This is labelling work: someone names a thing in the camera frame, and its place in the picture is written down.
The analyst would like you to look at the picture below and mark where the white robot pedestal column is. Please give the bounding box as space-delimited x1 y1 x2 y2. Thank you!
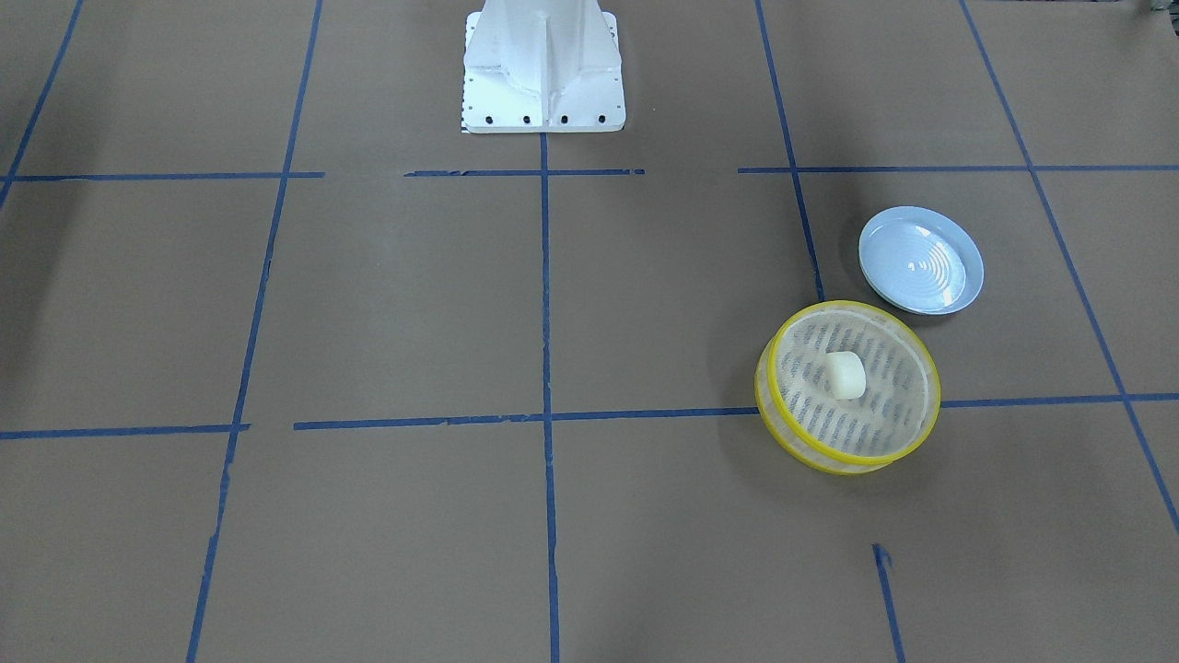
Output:
461 1 627 134

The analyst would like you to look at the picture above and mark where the white steamed bun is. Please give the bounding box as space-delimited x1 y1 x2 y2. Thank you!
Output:
824 352 867 401

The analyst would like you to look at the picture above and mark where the light blue plate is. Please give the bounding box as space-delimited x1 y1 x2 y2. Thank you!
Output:
858 206 986 316

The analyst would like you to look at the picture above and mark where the yellow bamboo steamer basket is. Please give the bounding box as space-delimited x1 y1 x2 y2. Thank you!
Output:
753 298 940 477

